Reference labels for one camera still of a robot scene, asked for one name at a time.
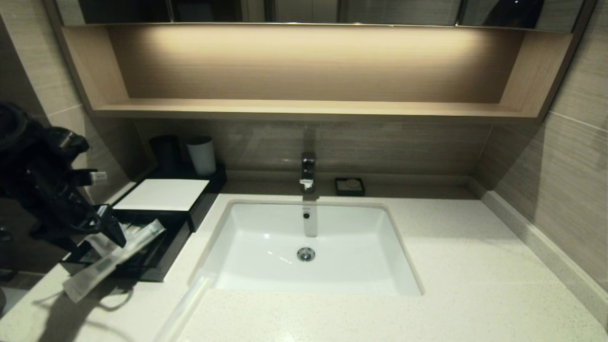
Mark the short clear toothbrush packet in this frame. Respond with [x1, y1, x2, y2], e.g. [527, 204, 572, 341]
[63, 219, 166, 304]

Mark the black pull-out drawer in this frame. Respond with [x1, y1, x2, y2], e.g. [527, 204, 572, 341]
[59, 209, 191, 284]

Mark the black box with white lid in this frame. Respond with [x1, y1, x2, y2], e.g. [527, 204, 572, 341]
[106, 164, 227, 234]

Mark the black cup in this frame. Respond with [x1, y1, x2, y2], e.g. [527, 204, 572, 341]
[149, 135, 181, 178]

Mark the white cup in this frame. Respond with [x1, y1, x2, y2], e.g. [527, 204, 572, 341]
[185, 136, 217, 178]

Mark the white ceramic sink basin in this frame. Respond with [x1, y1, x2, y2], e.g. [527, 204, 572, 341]
[195, 199, 424, 298]

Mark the chrome faucet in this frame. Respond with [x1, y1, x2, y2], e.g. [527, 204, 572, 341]
[299, 152, 318, 194]

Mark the black soap dish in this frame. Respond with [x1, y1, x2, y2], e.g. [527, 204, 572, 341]
[334, 177, 366, 197]

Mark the mirror cabinet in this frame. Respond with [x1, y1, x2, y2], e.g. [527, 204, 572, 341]
[53, 0, 588, 30]

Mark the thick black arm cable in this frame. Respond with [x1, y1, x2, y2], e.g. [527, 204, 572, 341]
[0, 102, 30, 149]

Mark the wooden wall shelf niche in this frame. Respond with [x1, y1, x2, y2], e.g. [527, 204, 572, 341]
[43, 21, 597, 125]

